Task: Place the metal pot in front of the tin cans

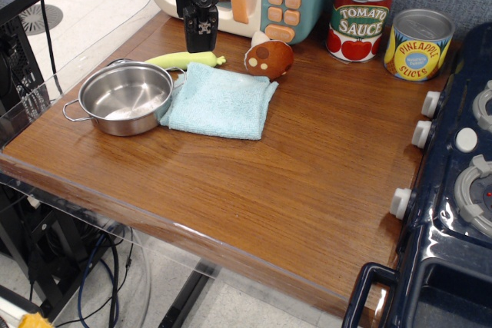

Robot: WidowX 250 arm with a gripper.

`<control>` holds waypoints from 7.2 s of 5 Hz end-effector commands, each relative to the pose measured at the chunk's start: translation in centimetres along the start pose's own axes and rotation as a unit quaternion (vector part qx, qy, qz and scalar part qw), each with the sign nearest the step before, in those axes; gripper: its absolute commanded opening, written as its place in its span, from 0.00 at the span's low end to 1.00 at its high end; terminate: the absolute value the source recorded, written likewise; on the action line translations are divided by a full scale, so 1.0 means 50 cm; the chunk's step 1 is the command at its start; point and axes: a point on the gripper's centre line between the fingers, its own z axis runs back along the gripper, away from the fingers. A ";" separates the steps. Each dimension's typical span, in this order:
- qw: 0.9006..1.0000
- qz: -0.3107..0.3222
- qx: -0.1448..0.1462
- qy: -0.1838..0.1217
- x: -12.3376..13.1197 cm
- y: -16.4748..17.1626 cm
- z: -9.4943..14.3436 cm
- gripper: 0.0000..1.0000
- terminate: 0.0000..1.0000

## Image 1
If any small steel pot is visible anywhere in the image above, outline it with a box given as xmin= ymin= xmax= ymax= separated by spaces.
xmin=62 ymin=59 xmax=187 ymax=137

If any light blue folded cloth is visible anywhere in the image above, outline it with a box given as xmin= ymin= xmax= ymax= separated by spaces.
xmin=160 ymin=62 xmax=278 ymax=141

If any brown plush mushroom toy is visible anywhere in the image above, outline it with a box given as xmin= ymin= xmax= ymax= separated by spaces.
xmin=244 ymin=31 xmax=294 ymax=81

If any tomato sauce can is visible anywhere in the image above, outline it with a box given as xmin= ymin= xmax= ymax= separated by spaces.
xmin=326 ymin=0 xmax=393 ymax=62

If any clear acrylic table guard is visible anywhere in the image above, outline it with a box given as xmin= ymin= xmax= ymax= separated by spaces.
xmin=0 ymin=0 xmax=351 ymax=306

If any pineapple slices can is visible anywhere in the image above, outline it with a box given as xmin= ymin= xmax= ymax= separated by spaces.
xmin=384 ymin=8 xmax=455 ymax=82

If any white stove knob top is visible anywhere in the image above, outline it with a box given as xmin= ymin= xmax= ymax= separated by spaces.
xmin=421 ymin=91 xmax=440 ymax=118

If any white stove knob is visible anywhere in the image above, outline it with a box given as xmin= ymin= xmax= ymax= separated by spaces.
xmin=411 ymin=121 xmax=432 ymax=149
xmin=421 ymin=91 xmax=440 ymax=118
xmin=390 ymin=188 xmax=412 ymax=220

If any white stove knob middle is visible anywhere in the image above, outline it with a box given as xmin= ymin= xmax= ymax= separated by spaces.
xmin=411 ymin=121 xmax=432 ymax=149

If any white stove knob bottom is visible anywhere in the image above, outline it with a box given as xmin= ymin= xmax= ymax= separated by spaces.
xmin=390 ymin=188 xmax=412 ymax=220

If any dark blue toy stove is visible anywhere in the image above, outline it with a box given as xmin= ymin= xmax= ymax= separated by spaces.
xmin=343 ymin=23 xmax=491 ymax=327

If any spoon with green handle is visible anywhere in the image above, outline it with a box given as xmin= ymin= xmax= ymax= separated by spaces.
xmin=145 ymin=51 xmax=226 ymax=70

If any blue cable under table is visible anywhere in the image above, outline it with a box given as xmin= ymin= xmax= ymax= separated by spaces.
xmin=78 ymin=234 xmax=120 ymax=328

